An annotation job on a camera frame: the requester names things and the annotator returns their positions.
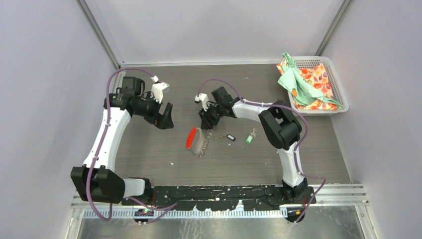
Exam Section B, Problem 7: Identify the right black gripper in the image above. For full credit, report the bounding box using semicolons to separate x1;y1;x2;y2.
199;104;224;131

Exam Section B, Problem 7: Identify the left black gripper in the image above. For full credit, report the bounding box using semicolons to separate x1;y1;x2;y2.
133;92;173;129

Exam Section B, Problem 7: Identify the red handled metal keyring holder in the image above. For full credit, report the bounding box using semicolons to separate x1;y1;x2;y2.
186;127;212;157

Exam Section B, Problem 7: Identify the key with black tag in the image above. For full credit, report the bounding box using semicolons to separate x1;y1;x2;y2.
216;132;236;141

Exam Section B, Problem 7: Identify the key with green tag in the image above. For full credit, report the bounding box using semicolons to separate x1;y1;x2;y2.
246;127;256;144

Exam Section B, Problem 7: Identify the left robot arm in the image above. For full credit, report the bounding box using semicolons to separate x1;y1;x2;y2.
70;76;174;206

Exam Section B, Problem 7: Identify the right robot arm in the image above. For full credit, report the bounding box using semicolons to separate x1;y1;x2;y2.
195;87;315;205

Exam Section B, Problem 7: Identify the green cloth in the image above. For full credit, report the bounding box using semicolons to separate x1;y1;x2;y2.
277;52;343;108

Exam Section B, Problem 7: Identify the white plastic basket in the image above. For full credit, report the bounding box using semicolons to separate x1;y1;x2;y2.
288;56;349;116

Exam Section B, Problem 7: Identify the orange patterned cloth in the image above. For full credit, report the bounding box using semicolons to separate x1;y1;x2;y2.
276;57;337;111

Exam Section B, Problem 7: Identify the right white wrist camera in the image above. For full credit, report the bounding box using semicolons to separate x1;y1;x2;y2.
194;93;209;112

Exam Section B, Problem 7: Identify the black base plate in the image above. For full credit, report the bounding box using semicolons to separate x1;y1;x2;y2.
134;185;316;212

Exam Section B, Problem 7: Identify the white slotted cable duct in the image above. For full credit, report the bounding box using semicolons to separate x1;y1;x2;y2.
82;208;288;219

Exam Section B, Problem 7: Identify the aluminium rail frame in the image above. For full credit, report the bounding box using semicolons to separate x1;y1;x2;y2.
70;186;369;209

